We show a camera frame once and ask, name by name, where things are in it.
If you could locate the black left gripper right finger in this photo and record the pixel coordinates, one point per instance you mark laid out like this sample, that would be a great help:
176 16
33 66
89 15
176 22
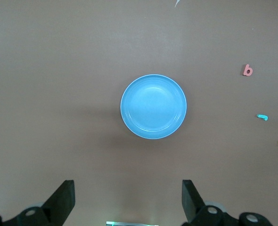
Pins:
193 202

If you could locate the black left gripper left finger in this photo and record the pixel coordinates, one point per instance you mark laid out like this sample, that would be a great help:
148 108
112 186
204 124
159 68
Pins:
56 204

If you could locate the teal letter r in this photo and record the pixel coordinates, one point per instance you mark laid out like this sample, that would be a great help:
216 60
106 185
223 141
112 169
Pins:
261 116

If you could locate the pink letter b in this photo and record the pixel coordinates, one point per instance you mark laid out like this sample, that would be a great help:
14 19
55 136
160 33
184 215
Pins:
245 73

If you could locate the blue plate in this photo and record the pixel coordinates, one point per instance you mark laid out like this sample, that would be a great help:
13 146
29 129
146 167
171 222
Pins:
153 106

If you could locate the brown table cover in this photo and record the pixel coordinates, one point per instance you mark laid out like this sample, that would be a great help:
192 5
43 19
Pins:
59 94

